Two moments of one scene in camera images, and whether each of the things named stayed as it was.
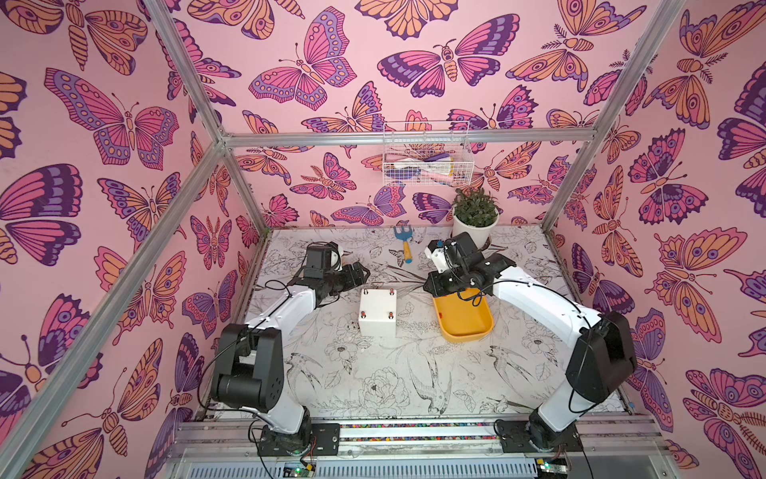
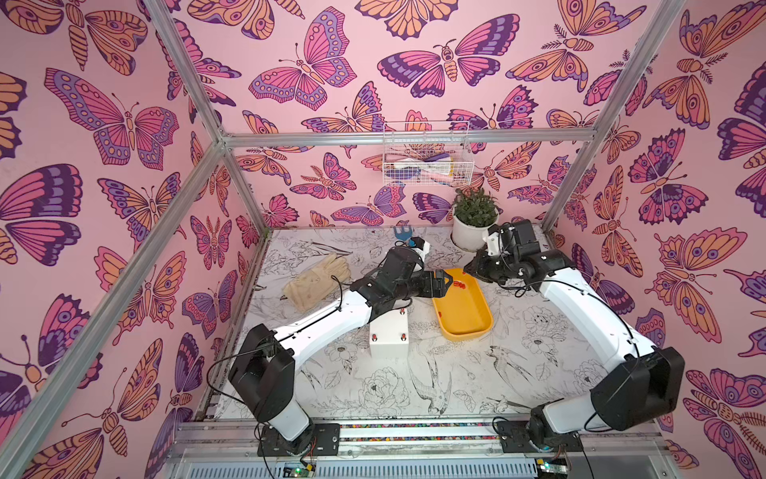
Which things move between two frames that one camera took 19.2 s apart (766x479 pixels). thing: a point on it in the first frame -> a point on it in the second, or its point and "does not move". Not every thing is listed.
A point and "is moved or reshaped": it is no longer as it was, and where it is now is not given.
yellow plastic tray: [464, 315] does not move
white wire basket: [427, 154] does not move
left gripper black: [359, 280] -> [438, 291]
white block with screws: [378, 312] is moved or reshaped
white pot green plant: [475, 212] does not move
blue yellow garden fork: [405, 237] does not move
